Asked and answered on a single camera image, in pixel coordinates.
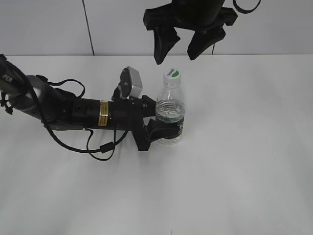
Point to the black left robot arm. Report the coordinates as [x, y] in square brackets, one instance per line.
[57, 109]

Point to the clear water bottle green label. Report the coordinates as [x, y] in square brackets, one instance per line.
[170, 107]

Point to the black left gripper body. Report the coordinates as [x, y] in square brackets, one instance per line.
[128, 114]

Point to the white green bottle cap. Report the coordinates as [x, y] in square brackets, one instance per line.
[172, 77]

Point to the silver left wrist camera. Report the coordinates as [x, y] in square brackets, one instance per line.
[130, 83]

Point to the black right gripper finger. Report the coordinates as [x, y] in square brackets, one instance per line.
[164, 40]
[203, 40]

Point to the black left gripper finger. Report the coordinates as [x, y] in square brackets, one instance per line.
[157, 129]

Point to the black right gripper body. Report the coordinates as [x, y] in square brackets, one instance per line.
[190, 14]

